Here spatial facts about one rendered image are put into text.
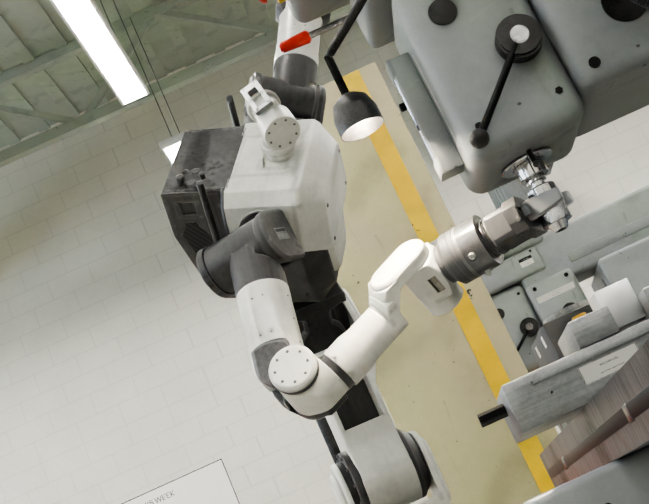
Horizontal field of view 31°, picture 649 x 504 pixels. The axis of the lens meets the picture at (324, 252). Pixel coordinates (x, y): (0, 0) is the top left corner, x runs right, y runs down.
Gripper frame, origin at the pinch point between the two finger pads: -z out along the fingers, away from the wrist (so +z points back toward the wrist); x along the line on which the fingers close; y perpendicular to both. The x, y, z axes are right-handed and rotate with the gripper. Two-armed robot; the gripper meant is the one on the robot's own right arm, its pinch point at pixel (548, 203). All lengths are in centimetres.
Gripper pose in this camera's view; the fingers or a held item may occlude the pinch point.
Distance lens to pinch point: 183.0
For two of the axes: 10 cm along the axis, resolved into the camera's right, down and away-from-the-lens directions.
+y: 4.1, 8.7, -2.7
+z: -7.9, 4.9, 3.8
